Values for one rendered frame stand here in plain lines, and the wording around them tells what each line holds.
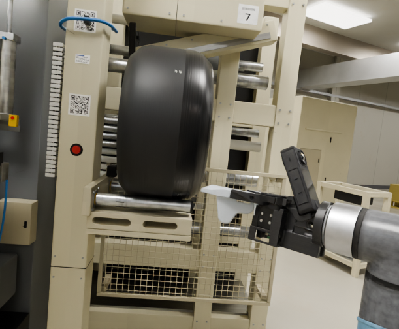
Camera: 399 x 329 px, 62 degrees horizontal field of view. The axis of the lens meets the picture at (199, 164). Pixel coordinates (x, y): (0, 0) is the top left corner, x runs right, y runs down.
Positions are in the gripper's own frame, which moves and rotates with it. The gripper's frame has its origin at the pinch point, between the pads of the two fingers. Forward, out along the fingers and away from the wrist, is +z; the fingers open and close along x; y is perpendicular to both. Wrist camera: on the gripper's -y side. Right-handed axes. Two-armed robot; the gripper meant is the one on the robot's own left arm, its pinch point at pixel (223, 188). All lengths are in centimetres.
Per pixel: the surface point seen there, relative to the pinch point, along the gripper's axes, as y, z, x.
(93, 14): -49, 72, 9
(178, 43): -60, 77, 58
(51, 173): 9, 80, 11
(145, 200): 11, 49, 29
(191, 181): 1.7, 34.0, 33.2
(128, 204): 14, 53, 25
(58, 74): -27, 81, 6
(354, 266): 58, 26, 286
